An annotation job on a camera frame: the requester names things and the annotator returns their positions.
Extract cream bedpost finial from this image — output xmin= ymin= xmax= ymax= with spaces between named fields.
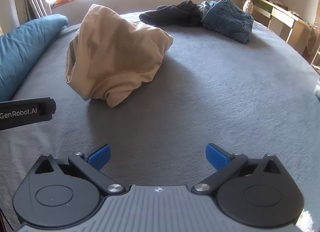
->
xmin=243 ymin=0 xmax=254 ymax=15

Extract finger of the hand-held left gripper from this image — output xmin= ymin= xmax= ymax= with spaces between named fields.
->
xmin=40 ymin=98 xmax=57 ymax=122

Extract light grey garment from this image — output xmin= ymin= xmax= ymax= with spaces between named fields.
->
xmin=197 ymin=0 xmax=218 ymax=15

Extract black garment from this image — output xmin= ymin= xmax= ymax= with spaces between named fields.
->
xmin=139 ymin=0 xmax=203 ymax=28

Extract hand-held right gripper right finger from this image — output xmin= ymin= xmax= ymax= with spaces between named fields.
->
xmin=191 ymin=143 xmax=292 ymax=194

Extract wooden desk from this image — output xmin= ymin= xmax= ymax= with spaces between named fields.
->
xmin=242 ymin=0 xmax=320 ymax=58

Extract beige pants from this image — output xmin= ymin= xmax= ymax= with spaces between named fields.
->
xmin=65 ymin=3 xmax=174 ymax=108

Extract blue jeans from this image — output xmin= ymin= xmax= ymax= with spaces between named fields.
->
xmin=201 ymin=0 xmax=254 ymax=45

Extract person's green white fleece jacket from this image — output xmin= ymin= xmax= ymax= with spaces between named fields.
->
xmin=296 ymin=208 xmax=317 ymax=232

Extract grey bed blanket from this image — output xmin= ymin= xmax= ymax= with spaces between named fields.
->
xmin=0 ymin=10 xmax=320 ymax=232

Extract teal pillow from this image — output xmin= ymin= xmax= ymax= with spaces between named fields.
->
xmin=0 ymin=14 xmax=69 ymax=103

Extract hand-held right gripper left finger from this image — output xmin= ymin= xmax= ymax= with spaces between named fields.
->
xmin=27 ymin=144 xmax=126 ymax=195

